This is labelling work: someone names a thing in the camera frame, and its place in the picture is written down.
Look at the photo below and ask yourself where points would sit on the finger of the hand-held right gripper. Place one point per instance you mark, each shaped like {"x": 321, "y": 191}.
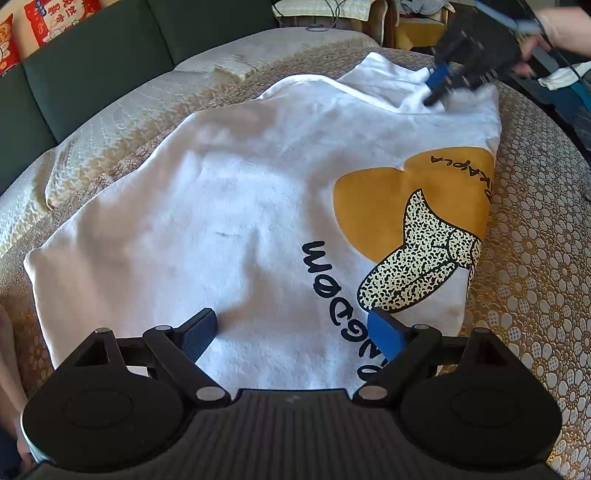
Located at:
{"x": 437, "y": 77}
{"x": 438, "y": 98}

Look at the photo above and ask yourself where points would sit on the red printed pillow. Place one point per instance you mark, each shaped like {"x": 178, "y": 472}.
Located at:
{"x": 8, "y": 46}
{"x": 60, "y": 21}

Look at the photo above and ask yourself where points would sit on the teal cloth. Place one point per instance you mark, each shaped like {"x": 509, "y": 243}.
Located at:
{"x": 579, "y": 94}

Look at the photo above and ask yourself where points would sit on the white sweatshirt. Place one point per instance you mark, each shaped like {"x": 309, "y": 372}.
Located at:
{"x": 231, "y": 207}

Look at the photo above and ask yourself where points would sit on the white cloth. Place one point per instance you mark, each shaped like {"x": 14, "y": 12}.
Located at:
{"x": 556, "y": 79}

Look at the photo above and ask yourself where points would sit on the person's right forearm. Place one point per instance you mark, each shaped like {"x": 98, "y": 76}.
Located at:
{"x": 579, "y": 27}

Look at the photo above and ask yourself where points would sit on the yellow seat cushion cover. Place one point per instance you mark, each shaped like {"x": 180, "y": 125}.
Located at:
{"x": 418, "y": 34}

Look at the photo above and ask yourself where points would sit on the wooden armchair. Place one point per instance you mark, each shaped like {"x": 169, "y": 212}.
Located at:
{"x": 369, "y": 18}

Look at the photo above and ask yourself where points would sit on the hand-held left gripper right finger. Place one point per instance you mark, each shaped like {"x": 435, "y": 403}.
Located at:
{"x": 387, "y": 334}

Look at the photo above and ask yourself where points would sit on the blue jeans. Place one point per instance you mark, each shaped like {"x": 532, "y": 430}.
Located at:
{"x": 577, "y": 131}

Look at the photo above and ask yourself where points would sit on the pile of pale clothes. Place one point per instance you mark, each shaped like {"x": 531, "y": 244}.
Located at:
{"x": 425, "y": 5}

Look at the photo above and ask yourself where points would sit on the cream quilted sofa cover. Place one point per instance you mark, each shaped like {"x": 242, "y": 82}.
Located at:
{"x": 138, "y": 124}

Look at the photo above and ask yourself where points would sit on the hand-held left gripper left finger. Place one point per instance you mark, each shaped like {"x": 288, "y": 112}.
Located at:
{"x": 199, "y": 334}

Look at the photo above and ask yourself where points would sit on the person's right hand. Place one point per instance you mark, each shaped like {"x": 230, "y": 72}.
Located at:
{"x": 549, "y": 32}

